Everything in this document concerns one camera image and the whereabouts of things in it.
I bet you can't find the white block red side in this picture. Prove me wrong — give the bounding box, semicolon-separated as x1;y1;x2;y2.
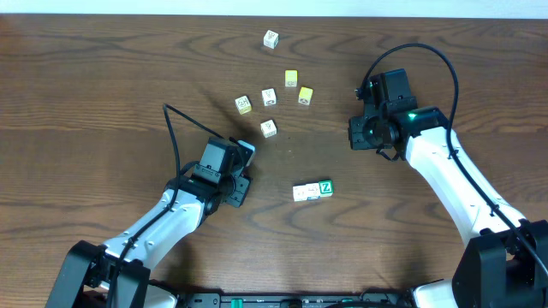
305;182;321;200

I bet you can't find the green Z letter block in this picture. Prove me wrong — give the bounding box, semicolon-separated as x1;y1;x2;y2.
319;180;334;198

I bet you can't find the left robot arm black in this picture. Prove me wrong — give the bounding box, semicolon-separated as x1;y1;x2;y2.
46;161;251;308

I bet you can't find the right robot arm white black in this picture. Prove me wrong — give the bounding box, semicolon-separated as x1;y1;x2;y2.
348;107;547;307

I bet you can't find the white block green side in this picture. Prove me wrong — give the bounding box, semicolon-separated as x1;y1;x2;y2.
260;120;277;138

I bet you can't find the white block yellow side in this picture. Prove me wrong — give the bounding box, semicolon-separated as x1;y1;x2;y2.
235;96;253;115

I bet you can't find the yellow block with black mark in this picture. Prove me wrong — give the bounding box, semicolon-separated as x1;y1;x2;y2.
298;86;313;105

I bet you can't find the yellow block upper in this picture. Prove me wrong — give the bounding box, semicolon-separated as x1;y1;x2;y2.
284;70;298;87

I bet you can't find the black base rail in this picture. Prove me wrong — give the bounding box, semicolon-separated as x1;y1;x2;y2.
176;289;415;308

